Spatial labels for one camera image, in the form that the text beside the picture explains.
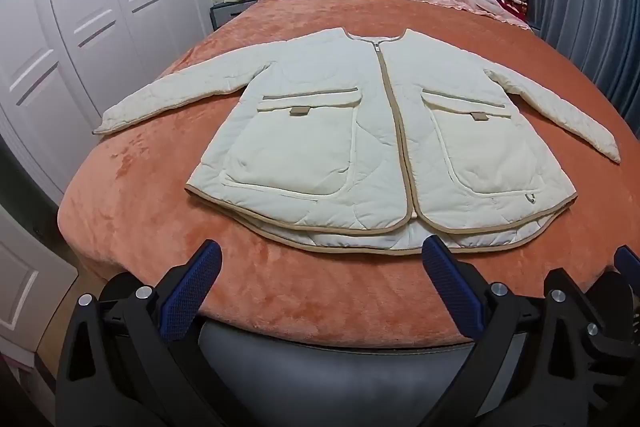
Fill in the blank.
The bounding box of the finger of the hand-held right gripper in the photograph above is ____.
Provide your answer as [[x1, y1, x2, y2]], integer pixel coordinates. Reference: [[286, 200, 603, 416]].
[[587, 246, 640, 333], [582, 321, 640, 410]]

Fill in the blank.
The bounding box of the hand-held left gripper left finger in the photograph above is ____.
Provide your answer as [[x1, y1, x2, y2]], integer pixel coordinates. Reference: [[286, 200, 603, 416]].
[[55, 239, 226, 427]]

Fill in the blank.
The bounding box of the red cushion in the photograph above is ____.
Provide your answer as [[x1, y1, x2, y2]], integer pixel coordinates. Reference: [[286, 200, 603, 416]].
[[497, 0, 531, 24]]

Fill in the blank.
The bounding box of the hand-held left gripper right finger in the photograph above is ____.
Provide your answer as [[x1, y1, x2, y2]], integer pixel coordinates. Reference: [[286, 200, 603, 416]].
[[422, 237, 596, 427]]

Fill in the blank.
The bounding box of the grey nightstand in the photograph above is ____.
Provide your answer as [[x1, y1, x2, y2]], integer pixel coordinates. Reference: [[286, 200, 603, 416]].
[[209, 0, 258, 30]]

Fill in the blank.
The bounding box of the cream quilted jacket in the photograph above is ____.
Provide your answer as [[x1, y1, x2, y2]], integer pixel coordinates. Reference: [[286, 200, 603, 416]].
[[92, 27, 622, 255]]

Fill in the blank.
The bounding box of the orange plush blanket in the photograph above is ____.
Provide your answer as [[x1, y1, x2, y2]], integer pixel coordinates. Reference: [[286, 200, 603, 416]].
[[57, 0, 640, 350]]

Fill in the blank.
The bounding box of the white door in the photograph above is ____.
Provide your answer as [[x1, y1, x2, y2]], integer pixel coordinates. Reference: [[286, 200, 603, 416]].
[[0, 207, 78, 348]]

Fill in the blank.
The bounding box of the white wardrobe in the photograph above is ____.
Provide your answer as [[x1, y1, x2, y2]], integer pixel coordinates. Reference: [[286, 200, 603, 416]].
[[0, 0, 223, 208]]

